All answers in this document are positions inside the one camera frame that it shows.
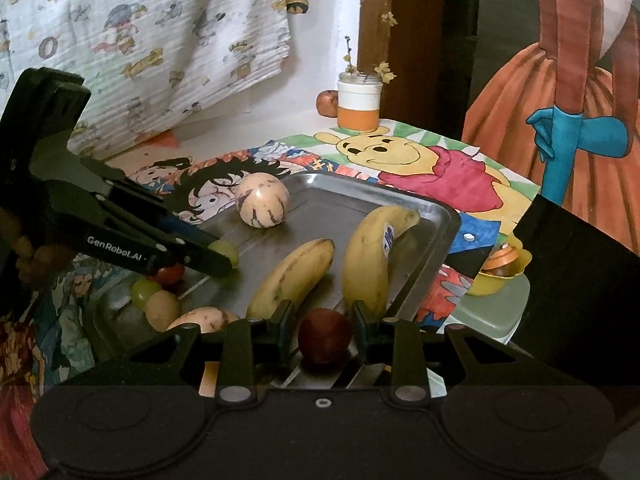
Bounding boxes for dark red plum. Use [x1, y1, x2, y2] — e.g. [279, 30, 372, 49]
[298, 309, 352, 365]

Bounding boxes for white and orange jar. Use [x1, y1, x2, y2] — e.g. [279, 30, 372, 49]
[337, 72, 382, 132]

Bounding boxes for striped pepino melon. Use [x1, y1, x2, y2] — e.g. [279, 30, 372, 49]
[235, 172, 290, 230]
[165, 306, 242, 335]

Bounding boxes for printed blanket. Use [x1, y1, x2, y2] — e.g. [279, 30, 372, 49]
[0, 0, 292, 158]

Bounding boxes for person's left hand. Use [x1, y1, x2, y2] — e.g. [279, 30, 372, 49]
[10, 237, 68, 286]

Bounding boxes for green grape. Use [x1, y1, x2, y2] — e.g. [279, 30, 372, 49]
[209, 241, 240, 267]
[131, 280, 163, 309]

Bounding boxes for colourful cartoon drawing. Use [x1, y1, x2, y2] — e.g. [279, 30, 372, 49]
[435, 212, 513, 335]

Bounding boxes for spotted banana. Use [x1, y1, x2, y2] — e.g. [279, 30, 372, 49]
[246, 238, 336, 321]

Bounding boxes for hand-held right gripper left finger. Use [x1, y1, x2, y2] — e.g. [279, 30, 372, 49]
[50, 300, 295, 407]

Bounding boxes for yellow flower twig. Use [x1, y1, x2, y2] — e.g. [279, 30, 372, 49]
[342, 10, 398, 83]

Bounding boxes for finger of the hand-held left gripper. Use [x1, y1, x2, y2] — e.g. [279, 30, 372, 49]
[107, 180, 221, 248]
[75, 225, 233, 277]

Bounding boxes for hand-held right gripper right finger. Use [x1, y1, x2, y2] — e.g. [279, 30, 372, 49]
[352, 300, 596, 405]

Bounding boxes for red cherry tomato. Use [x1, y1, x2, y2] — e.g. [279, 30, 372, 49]
[152, 264, 186, 286]

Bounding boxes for yellow bowl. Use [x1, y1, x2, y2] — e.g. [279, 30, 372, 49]
[477, 234, 532, 297]

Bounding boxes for orange round toy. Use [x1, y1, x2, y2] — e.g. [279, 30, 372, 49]
[487, 242, 521, 277]

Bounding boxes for pale green plastic box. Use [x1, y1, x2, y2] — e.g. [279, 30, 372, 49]
[447, 275, 531, 345]

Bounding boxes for red-brown round fruit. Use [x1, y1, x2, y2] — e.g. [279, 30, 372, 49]
[316, 90, 341, 118]

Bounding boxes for black box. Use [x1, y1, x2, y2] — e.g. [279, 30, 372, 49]
[510, 194, 640, 386]

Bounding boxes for wall poster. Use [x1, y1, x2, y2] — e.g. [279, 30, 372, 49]
[461, 0, 640, 256]

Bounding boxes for banana with sticker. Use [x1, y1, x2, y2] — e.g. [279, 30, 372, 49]
[341, 205, 421, 318]

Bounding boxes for wooden door frame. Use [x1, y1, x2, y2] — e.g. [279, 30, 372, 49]
[359, 0, 451, 126]

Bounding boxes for metal tray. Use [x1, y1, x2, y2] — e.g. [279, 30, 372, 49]
[82, 172, 462, 391]

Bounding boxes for brown longan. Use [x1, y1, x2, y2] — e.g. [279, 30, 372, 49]
[145, 290, 181, 332]

